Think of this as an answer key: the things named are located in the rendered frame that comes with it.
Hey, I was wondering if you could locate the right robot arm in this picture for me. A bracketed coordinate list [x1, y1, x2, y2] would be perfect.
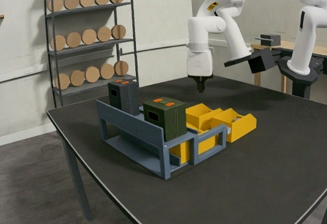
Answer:
[186, 0, 252, 61]

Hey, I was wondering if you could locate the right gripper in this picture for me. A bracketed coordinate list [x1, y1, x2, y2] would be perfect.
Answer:
[186, 49, 214, 93]

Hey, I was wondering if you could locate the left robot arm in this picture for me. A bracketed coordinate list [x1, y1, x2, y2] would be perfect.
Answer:
[287, 0, 327, 75]

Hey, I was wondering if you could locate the yellow bin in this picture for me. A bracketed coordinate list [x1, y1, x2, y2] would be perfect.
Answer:
[211, 108, 256, 143]
[169, 123, 218, 164]
[186, 103, 223, 131]

